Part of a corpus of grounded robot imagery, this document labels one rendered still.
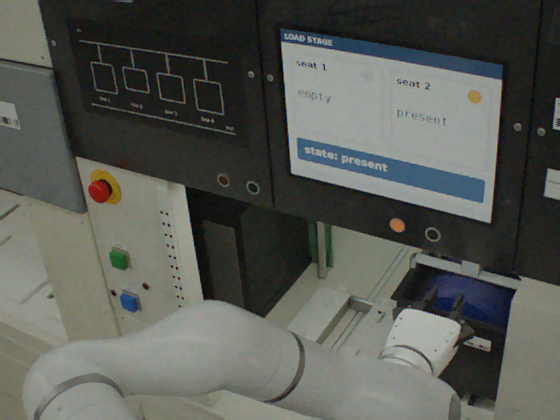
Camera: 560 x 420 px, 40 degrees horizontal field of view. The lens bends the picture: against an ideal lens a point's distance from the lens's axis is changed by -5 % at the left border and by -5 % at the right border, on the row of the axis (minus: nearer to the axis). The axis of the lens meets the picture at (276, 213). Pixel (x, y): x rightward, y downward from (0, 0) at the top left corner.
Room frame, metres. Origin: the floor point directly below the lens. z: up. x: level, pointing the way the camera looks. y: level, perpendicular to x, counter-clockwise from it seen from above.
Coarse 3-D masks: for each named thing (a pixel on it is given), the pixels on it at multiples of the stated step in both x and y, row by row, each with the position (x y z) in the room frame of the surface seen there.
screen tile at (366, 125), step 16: (304, 64) 0.90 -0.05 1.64; (320, 64) 0.89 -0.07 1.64; (336, 64) 0.88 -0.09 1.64; (352, 64) 0.86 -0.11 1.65; (304, 80) 0.90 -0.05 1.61; (320, 80) 0.89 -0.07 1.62; (336, 80) 0.88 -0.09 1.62; (352, 80) 0.86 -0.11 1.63; (368, 96) 0.85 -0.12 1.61; (304, 112) 0.90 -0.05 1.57; (320, 112) 0.89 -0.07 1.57; (336, 112) 0.88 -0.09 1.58; (352, 112) 0.87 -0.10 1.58; (368, 112) 0.85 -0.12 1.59; (304, 128) 0.90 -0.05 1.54; (320, 128) 0.89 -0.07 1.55; (336, 128) 0.88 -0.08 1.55; (352, 128) 0.87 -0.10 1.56; (368, 128) 0.85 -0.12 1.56
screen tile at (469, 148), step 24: (408, 72) 0.82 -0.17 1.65; (408, 96) 0.82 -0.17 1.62; (432, 96) 0.81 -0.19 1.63; (456, 96) 0.79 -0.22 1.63; (480, 120) 0.78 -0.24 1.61; (408, 144) 0.82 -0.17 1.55; (432, 144) 0.81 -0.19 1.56; (456, 144) 0.79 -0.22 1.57; (480, 144) 0.77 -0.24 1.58; (480, 168) 0.77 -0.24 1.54
